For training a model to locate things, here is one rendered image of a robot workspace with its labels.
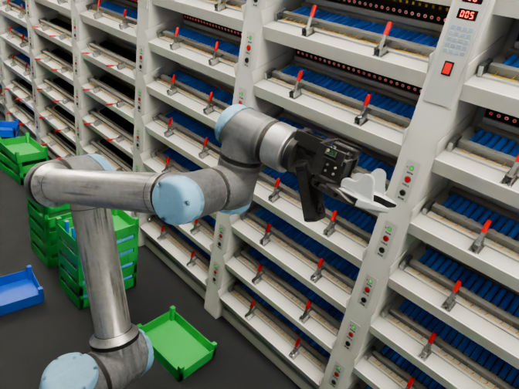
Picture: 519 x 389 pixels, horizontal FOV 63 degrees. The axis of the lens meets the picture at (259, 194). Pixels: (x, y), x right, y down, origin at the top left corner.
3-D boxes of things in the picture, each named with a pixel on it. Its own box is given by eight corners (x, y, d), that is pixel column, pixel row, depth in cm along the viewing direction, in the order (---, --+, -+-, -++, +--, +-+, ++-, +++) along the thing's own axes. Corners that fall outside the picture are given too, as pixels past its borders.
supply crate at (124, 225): (78, 254, 181) (77, 238, 178) (55, 231, 192) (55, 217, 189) (138, 232, 202) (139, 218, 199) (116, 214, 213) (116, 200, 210)
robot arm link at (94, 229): (87, 390, 136) (40, 159, 122) (131, 362, 150) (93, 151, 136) (116, 406, 127) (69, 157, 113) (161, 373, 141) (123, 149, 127)
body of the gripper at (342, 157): (348, 156, 71) (290, 130, 76) (332, 201, 74) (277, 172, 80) (365, 150, 77) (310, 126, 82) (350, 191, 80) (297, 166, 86)
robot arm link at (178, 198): (1, 165, 112) (181, 172, 72) (47, 158, 122) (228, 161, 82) (10, 208, 114) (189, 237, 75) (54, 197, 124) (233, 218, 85)
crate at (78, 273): (79, 282, 189) (78, 268, 185) (57, 260, 200) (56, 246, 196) (137, 259, 210) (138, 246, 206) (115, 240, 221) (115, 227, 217)
